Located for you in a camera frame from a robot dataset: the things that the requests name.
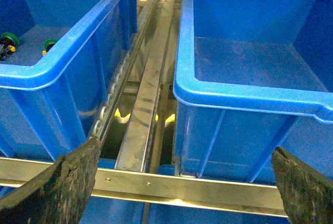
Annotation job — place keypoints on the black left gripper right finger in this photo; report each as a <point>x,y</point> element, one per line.
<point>305,192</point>

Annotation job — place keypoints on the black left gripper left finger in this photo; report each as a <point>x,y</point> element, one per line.
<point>58,194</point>

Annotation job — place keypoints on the blue bin holding buttons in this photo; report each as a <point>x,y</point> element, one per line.
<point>49,103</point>

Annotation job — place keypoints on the blue bin lower shelf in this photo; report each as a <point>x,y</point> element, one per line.
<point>104,210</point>

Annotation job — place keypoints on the roller conveyor track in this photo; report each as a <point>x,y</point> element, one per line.
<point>108,108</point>

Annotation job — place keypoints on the empty blue plastic bin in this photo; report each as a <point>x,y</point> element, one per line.
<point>252,75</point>

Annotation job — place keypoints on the green push button right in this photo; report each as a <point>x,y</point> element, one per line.
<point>48,45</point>

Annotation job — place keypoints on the green push button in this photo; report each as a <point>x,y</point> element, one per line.
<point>9,43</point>
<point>48,45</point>

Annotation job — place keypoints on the green push button middle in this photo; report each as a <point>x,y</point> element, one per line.
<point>9,43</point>

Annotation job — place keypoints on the metal shelf front rail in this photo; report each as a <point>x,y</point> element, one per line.
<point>189,192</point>

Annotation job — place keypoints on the metal divider rail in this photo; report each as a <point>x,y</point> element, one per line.
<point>142,143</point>

